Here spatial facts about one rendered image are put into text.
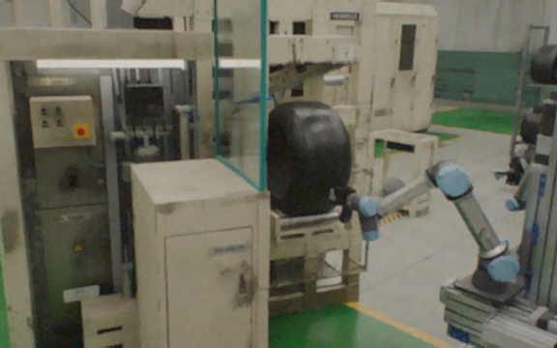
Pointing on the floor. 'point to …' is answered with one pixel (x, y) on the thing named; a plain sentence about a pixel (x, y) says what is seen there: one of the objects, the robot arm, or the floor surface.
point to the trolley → (546, 77)
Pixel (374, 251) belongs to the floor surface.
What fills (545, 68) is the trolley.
